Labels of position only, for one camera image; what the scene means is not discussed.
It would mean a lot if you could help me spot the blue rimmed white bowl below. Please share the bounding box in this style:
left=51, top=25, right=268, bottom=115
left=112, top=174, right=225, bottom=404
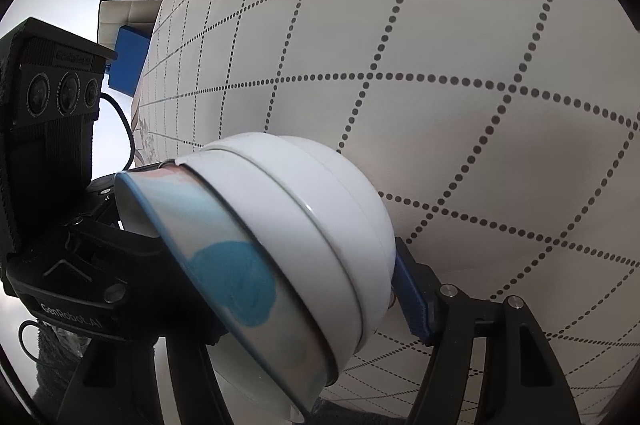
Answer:
left=115, top=164, right=336, bottom=423

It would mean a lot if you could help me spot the patterned tablecloth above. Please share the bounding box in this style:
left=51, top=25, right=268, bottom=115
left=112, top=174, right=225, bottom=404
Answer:
left=134, top=0, right=639, bottom=424

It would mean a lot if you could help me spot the black camera box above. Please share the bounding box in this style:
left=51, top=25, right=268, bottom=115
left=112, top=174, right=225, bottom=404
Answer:
left=1, top=18, right=117, bottom=257

